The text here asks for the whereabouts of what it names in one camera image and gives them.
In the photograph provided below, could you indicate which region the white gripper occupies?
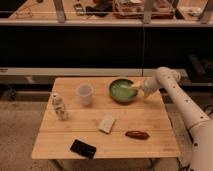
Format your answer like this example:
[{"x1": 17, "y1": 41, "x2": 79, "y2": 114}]
[{"x1": 130, "y1": 77, "x2": 160, "y2": 98}]

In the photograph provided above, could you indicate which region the green ceramic bowl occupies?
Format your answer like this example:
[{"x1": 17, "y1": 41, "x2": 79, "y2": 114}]
[{"x1": 109, "y1": 79, "x2": 138, "y2": 103}]

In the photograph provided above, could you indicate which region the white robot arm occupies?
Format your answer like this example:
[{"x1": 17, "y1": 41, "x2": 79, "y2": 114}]
[{"x1": 131, "y1": 67, "x2": 213, "y2": 171}]

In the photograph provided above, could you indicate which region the red chili pepper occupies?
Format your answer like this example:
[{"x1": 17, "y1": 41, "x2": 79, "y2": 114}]
[{"x1": 125, "y1": 131, "x2": 149, "y2": 140}]

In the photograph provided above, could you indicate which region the clear plastic cup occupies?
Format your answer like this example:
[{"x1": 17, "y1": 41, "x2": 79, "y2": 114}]
[{"x1": 76, "y1": 84, "x2": 93, "y2": 106}]

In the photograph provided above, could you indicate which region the wooden table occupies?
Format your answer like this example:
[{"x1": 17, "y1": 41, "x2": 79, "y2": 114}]
[{"x1": 32, "y1": 77, "x2": 180, "y2": 160}]

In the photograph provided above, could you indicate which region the dark equipment on right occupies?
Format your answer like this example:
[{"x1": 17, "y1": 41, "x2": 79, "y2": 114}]
[{"x1": 186, "y1": 54, "x2": 213, "y2": 83}]

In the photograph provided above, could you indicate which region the tray of clutter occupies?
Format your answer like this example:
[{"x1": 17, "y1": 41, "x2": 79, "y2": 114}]
[{"x1": 113, "y1": 0, "x2": 175, "y2": 19}]

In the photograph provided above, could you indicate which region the white plastic bottle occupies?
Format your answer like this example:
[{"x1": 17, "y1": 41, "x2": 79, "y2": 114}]
[{"x1": 52, "y1": 93, "x2": 68, "y2": 121}]

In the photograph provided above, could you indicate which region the black rectangular phone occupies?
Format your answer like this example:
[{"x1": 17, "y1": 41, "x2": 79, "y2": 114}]
[{"x1": 70, "y1": 139, "x2": 96, "y2": 159}]

